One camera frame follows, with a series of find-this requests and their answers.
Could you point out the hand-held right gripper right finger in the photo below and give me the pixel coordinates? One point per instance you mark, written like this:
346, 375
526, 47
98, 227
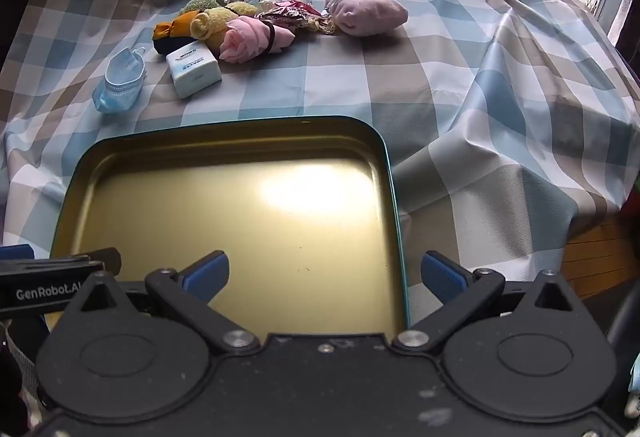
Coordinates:
442, 274

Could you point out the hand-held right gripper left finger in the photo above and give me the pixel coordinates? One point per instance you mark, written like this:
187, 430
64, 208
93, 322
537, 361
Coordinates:
207, 274

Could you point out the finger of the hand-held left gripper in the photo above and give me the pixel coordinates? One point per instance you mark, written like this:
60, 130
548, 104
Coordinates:
95, 262
17, 252

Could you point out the teal tin box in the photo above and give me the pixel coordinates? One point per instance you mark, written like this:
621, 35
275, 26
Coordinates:
240, 197

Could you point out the blue face mask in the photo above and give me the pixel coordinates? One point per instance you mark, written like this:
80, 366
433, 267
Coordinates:
120, 82

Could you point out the large white tissue pack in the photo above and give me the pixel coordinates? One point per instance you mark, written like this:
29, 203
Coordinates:
192, 72

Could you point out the pink towel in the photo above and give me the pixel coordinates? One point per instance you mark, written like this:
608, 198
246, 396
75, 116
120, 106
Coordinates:
250, 39

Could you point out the orange and black cloth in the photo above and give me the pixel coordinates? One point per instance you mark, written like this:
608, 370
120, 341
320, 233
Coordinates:
172, 29

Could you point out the yellow towel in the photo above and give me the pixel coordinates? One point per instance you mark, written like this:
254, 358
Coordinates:
212, 24

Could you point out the green scrubber ball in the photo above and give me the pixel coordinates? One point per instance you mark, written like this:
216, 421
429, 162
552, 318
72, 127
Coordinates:
200, 4

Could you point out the mauve cloth pouch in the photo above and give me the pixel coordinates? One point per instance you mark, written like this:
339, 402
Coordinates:
367, 12

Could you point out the checked tablecloth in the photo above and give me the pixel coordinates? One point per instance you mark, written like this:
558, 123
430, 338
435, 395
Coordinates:
450, 92

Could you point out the pale blue small object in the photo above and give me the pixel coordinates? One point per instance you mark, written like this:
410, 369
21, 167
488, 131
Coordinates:
635, 382

